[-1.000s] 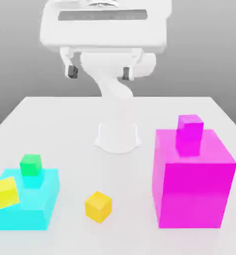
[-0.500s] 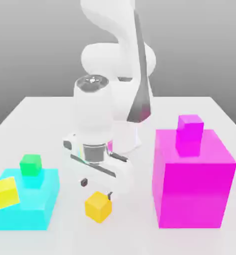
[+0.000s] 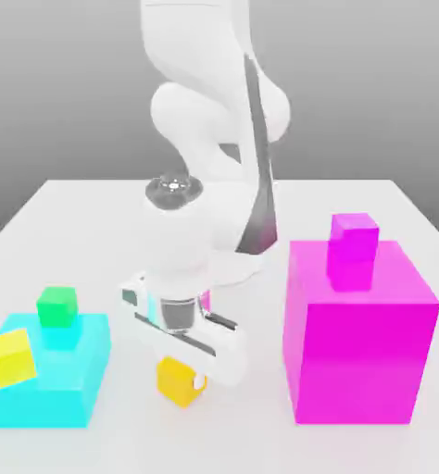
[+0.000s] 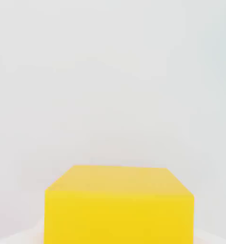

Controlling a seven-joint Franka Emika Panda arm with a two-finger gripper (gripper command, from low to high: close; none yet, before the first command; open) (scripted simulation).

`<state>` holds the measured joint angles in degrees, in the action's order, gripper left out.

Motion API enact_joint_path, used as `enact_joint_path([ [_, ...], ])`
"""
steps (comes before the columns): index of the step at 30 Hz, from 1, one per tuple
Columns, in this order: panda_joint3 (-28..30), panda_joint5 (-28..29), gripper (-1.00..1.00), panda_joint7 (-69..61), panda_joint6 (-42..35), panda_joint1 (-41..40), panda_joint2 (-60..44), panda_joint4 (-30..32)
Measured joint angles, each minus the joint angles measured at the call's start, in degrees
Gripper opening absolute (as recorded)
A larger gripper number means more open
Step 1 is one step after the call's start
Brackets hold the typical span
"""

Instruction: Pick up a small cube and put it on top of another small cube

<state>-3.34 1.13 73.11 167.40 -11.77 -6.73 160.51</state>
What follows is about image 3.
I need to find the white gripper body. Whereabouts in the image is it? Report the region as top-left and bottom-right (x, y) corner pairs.
(119, 301), (249, 389)

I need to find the small orange cube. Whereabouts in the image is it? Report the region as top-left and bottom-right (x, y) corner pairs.
(156, 355), (208, 409)

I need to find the small green cube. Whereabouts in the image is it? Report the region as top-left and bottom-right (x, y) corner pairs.
(35, 285), (80, 329)

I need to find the small magenta cube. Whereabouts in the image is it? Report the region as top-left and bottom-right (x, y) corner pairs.
(326, 212), (381, 293)

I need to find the small yellow cube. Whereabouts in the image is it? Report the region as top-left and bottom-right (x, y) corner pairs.
(0, 328), (38, 389)

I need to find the large magenta box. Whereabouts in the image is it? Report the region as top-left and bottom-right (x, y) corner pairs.
(282, 240), (439, 426)

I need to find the large cyan box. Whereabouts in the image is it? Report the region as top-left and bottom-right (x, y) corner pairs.
(0, 313), (113, 430)

